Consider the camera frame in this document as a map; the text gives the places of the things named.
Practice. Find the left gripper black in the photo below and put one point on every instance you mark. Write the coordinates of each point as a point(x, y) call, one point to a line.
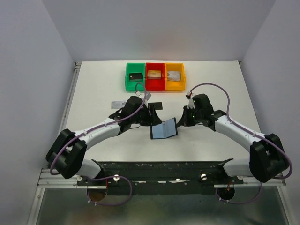
point(150, 114)

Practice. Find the gold card in red bin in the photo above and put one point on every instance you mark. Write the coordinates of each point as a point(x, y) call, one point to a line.
point(154, 74)

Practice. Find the black card in green bin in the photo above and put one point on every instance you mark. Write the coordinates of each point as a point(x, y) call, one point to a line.
point(136, 77)

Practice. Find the black leather card holder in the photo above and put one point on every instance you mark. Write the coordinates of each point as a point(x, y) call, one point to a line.
point(164, 130)

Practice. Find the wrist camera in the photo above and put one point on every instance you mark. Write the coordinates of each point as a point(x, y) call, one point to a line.
point(191, 104)
point(143, 95)

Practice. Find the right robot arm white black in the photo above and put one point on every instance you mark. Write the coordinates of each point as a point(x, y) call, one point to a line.
point(266, 159)

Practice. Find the aluminium rail left side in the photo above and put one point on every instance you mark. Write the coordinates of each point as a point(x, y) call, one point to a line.
point(70, 96)

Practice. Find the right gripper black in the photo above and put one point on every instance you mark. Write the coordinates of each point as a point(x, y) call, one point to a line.
point(186, 116)

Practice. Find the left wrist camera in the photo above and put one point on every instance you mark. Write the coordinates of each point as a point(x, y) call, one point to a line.
point(143, 95)

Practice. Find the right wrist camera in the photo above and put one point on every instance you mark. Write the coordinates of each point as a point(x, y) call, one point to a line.
point(191, 104)

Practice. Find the silver cards in yellow bin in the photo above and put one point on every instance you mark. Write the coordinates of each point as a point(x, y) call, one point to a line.
point(173, 76)

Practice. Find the aluminium rail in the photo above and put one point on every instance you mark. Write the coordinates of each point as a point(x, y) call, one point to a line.
point(46, 180)
point(70, 96)

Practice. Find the aluminium rail front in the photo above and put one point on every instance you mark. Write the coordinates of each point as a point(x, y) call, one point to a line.
point(46, 180)

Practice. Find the red plastic bin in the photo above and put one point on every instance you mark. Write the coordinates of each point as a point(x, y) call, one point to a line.
point(158, 83)

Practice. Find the green plastic bin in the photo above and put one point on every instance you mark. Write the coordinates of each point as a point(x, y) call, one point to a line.
point(134, 67)

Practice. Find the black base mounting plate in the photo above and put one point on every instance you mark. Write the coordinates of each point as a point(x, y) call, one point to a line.
point(155, 178)

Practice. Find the silver credit card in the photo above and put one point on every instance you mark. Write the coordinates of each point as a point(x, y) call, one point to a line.
point(118, 104)

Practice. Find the black VIP credit card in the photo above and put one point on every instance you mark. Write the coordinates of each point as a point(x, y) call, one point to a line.
point(156, 105)

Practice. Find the yellow plastic bin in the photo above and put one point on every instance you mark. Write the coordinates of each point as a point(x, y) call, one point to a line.
point(172, 85)

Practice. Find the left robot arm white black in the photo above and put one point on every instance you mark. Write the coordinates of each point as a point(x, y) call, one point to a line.
point(66, 155)

